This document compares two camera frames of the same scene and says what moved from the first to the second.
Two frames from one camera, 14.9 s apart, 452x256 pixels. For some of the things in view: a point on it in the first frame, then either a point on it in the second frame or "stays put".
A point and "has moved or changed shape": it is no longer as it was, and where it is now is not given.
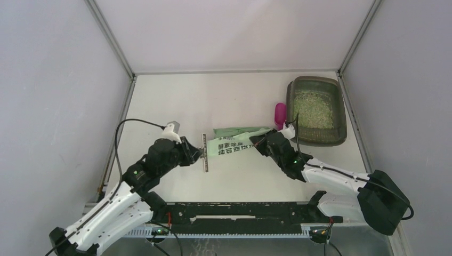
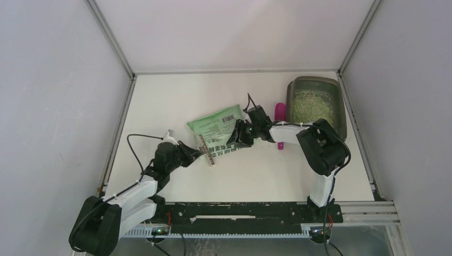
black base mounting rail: [271, 217] stays put
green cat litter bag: [227, 140] has moved or changed shape
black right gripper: [259, 142] to [240, 125]
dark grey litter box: [318, 101] stays put
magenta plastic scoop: [280, 116] stays put
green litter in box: [315, 109] stays put
